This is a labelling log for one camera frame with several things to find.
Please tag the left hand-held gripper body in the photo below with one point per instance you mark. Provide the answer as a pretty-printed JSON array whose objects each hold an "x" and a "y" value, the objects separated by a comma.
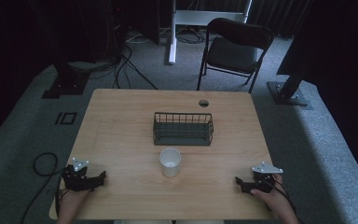
[{"x": 76, "y": 180}]

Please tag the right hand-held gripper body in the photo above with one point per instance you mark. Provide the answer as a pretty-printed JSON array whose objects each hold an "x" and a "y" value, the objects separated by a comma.
[{"x": 264, "y": 178}]

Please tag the white cup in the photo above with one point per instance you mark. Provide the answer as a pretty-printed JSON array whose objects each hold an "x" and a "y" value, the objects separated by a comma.
[{"x": 170, "y": 161}]

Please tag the person's left hand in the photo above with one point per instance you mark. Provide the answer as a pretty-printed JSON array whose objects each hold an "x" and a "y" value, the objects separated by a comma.
[{"x": 72, "y": 202}]

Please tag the person's right hand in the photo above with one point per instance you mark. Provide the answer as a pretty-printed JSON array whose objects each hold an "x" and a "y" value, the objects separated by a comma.
[{"x": 275, "y": 199}]

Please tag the black metal stand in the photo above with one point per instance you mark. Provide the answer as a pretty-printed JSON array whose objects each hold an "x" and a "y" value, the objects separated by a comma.
[
  {"x": 66, "y": 82},
  {"x": 289, "y": 90}
]

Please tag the black folding chair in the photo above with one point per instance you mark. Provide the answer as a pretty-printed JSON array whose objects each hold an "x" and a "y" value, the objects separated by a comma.
[{"x": 233, "y": 54}]

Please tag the dark curtain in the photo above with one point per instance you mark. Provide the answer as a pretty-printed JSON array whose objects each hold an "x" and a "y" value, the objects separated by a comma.
[{"x": 276, "y": 15}]

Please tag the white desk frame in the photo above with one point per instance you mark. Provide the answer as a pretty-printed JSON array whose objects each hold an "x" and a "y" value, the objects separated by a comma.
[{"x": 172, "y": 46}]

